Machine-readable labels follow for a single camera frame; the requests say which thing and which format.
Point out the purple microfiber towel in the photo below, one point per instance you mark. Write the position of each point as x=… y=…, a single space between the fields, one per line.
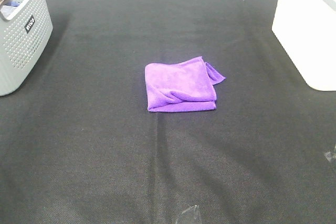
x=183 y=87

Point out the black table cover cloth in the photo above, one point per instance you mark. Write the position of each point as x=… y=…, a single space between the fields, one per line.
x=78 y=144

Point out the clear tape piece bottom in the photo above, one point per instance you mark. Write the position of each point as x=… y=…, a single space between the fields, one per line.
x=190 y=215

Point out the clear tape piece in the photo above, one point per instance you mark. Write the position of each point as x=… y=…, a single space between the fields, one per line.
x=331 y=155
x=190 y=215

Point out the white plastic storage bin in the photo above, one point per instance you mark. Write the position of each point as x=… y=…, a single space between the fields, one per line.
x=306 y=31

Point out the grey perforated laundry basket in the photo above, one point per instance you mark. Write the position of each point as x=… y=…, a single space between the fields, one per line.
x=25 y=32

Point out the clear tape piece right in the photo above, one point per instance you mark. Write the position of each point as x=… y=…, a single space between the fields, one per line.
x=331 y=155

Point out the clothes inside grey basket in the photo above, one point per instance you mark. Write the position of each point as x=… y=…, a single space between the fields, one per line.
x=7 y=7

